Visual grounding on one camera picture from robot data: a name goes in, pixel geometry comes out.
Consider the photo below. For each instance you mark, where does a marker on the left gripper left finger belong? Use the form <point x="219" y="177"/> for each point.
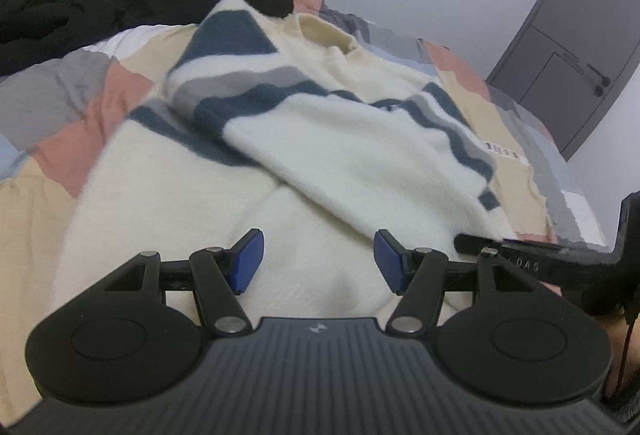
<point x="135" y="296"/>

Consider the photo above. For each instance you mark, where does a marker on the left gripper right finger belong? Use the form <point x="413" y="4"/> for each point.
<point x="421" y="277"/>

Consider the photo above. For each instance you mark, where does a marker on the cream striped knit sweater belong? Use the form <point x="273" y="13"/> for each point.
<point x="291" y="127"/>

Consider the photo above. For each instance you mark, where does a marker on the person's right hand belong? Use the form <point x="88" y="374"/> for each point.
<point x="617" y="330"/>

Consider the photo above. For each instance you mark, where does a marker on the dark grey door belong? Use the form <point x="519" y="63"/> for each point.
<point x="545" y="69"/>

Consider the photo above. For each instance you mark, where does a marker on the patchwork colour-block bedspread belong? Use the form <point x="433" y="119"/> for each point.
<point x="58" y="116"/>

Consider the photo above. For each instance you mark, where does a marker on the black garment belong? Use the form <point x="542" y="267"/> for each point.
<point x="35" y="31"/>

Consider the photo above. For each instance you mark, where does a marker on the black door handle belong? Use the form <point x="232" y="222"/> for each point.
<point x="603" y="82"/>

